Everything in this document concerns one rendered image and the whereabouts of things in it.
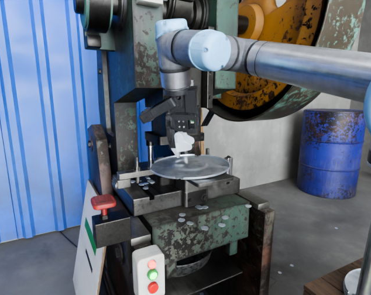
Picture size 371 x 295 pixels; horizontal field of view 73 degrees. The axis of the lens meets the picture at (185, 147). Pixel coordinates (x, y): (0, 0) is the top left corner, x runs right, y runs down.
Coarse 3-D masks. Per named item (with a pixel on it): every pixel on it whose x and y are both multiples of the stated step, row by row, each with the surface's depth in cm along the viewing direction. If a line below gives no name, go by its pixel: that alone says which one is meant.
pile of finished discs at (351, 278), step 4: (360, 268) 97; (352, 272) 96; (356, 272) 96; (348, 276) 93; (352, 276) 93; (356, 276) 93; (344, 280) 92; (348, 280) 91; (352, 280) 91; (356, 280) 91; (344, 284) 90; (348, 284) 89; (352, 284) 89; (356, 284) 89; (344, 288) 88; (348, 288) 88; (352, 288) 88; (356, 288) 88; (344, 292) 89; (348, 292) 86; (352, 292) 86
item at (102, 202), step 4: (96, 196) 70; (100, 196) 71; (104, 196) 70; (108, 196) 70; (112, 196) 71; (92, 200) 68; (96, 200) 68; (100, 200) 68; (104, 200) 68; (108, 200) 68; (112, 200) 68; (92, 204) 66; (96, 204) 65; (100, 204) 65; (104, 204) 66; (108, 204) 66; (112, 204) 67; (96, 208) 65; (100, 208) 65; (104, 208) 66; (104, 212) 69
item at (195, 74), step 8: (192, 72) 91; (200, 72) 92; (192, 80) 91; (200, 80) 93; (200, 88) 93; (200, 96) 94; (200, 104) 95; (200, 112) 95; (160, 120) 93; (200, 120) 96; (160, 128) 94; (200, 128) 97
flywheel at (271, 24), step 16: (256, 0) 104; (272, 0) 99; (288, 0) 91; (304, 0) 86; (320, 0) 77; (256, 16) 101; (272, 16) 98; (288, 16) 92; (304, 16) 82; (320, 16) 78; (256, 32) 103; (272, 32) 99; (288, 32) 92; (304, 32) 83; (240, 80) 118; (256, 80) 108; (272, 80) 97; (224, 96) 124; (240, 96) 114; (256, 96) 105; (272, 96) 97
